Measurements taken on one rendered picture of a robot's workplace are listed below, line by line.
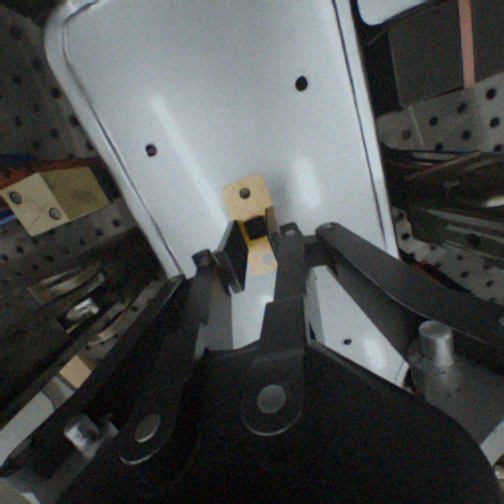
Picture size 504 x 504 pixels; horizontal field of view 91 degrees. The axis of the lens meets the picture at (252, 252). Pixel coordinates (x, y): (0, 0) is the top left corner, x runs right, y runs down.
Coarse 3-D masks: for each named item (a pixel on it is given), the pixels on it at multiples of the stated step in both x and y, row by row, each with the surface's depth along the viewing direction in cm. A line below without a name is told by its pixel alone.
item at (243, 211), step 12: (240, 180) 21; (252, 180) 21; (228, 192) 21; (252, 192) 21; (264, 192) 21; (228, 204) 22; (240, 204) 21; (252, 204) 21; (264, 204) 21; (240, 216) 22; (252, 216) 22; (264, 216) 22; (240, 228) 22; (264, 228) 21; (252, 240) 21; (264, 240) 22; (252, 252) 22; (264, 252) 22; (252, 264) 23; (264, 264) 22; (276, 264) 22
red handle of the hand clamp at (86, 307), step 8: (88, 296) 19; (80, 304) 19; (88, 304) 19; (96, 304) 19; (64, 312) 18; (72, 312) 19; (80, 312) 19; (88, 312) 19; (96, 312) 19; (64, 320) 18; (72, 320) 19; (80, 320) 19; (64, 328) 19
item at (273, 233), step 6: (270, 210) 19; (270, 216) 18; (276, 216) 19; (270, 222) 16; (276, 222) 16; (270, 228) 15; (276, 228) 15; (270, 234) 14; (276, 234) 14; (270, 240) 14; (276, 240) 14; (270, 246) 14; (276, 246) 14; (276, 252) 15; (276, 258) 15
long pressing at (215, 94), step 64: (64, 0) 18; (128, 0) 17; (192, 0) 17; (256, 0) 17; (320, 0) 17; (64, 64) 19; (128, 64) 19; (192, 64) 19; (256, 64) 19; (320, 64) 18; (128, 128) 20; (192, 128) 20; (256, 128) 20; (320, 128) 20; (128, 192) 22; (192, 192) 22; (320, 192) 22; (384, 192) 22; (256, 320) 27
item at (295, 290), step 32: (288, 256) 11; (288, 288) 9; (288, 320) 7; (320, 320) 10; (288, 352) 6; (256, 384) 5; (288, 384) 5; (256, 416) 4; (288, 416) 4; (288, 448) 4
